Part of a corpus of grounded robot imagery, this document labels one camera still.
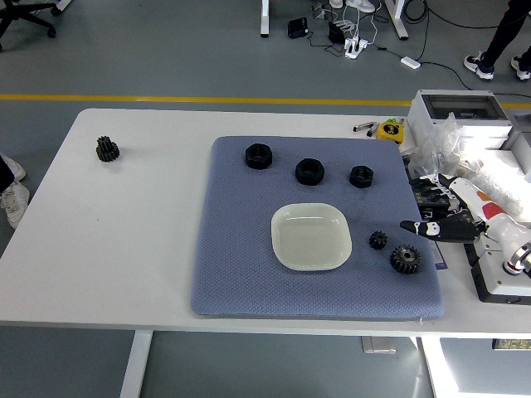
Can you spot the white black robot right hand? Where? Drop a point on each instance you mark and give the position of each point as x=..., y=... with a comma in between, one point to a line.
x=477, y=199

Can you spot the large black gear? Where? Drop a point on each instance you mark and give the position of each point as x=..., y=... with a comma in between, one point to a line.
x=400, y=263

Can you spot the small black gear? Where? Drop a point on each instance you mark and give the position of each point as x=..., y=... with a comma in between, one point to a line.
x=378, y=240

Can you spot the white cardboard box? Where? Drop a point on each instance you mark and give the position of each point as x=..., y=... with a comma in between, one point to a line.
x=485, y=137

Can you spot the small black hex nut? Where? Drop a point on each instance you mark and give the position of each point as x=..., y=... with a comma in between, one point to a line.
x=354, y=180

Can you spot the grey under-table socket box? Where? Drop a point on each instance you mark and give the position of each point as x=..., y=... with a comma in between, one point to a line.
x=378, y=345

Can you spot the large black hex nut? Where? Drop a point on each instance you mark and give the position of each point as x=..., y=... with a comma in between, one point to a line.
x=251, y=159
x=300, y=176

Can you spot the black charger box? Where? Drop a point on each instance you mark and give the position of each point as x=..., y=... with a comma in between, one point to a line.
x=298, y=28

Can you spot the bubble wrap bag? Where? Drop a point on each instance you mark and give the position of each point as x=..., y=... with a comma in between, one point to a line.
x=498, y=186

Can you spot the black module with white logo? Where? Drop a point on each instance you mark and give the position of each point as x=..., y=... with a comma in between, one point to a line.
x=431, y=213

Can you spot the clear plastic bag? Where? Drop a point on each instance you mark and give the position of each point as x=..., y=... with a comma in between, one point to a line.
x=435, y=153

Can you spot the purple white paper sheet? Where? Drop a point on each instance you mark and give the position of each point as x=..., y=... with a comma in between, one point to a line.
x=439, y=257

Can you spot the yellow tape measure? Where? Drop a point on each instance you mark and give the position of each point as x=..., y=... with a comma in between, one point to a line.
x=390, y=132

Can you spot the silver marker pen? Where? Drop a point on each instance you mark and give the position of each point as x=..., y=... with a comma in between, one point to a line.
x=363, y=126

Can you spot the white small adapter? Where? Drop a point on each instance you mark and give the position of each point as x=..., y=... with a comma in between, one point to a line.
x=410, y=62

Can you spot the person in dark trousers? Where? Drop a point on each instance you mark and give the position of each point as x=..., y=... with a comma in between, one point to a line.
x=498, y=41

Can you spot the white square dish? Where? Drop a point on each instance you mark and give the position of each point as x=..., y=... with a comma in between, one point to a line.
x=311, y=236

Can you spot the white table leg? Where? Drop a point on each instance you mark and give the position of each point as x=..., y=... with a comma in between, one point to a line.
x=134, y=365
x=439, y=373

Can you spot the white power strip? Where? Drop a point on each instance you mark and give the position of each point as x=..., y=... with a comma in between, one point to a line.
x=356, y=47

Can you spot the white desk leg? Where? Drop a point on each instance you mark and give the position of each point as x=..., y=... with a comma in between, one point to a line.
x=397, y=20
x=265, y=18

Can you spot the black power adapter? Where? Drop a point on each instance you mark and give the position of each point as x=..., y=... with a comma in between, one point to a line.
x=336, y=32

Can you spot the blue-grey textured mat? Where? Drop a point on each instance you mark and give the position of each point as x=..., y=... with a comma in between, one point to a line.
x=232, y=269

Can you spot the black double stepped gear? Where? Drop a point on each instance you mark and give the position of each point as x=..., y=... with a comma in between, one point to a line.
x=108, y=151

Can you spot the person with white shoes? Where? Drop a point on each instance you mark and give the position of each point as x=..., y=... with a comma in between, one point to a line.
x=12, y=203

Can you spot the black office chair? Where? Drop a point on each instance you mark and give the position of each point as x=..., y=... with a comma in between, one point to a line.
x=25, y=16

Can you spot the white device with black frame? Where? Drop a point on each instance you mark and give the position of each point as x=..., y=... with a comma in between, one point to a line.
x=498, y=290

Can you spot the grey electrical enclosure box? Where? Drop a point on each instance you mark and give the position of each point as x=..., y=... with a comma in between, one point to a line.
x=423, y=116

